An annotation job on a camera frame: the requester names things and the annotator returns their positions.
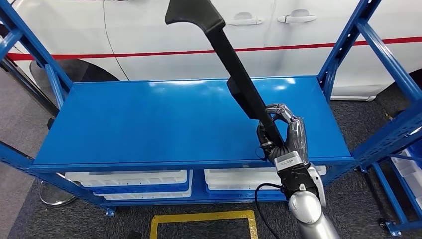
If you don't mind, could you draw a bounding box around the yellow floor tape square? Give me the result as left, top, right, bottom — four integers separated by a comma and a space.
150, 210, 259, 239

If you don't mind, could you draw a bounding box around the black plastic panel part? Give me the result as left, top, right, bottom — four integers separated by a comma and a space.
164, 0, 285, 149

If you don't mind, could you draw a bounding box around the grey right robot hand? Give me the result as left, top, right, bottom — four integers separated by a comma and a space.
256, 103, 310, 164

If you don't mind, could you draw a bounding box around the white car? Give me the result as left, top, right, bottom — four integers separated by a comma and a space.
0, 0, 422, 102

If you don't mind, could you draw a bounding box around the white plastic bin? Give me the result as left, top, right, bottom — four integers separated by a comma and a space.
99, 188, 193, 201
65, 170, 189, 188
390, 150, 422, 207
204, 166, 327, 192

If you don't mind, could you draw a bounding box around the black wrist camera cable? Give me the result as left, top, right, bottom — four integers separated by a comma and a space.
254, 183, 285, 239

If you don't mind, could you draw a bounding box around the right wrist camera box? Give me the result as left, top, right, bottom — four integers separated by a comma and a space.
273, 152, 320, 200

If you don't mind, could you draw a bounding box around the blue metal shelf rack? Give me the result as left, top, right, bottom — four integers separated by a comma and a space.
372, 141, 422, 237
0, 0, 422, 217

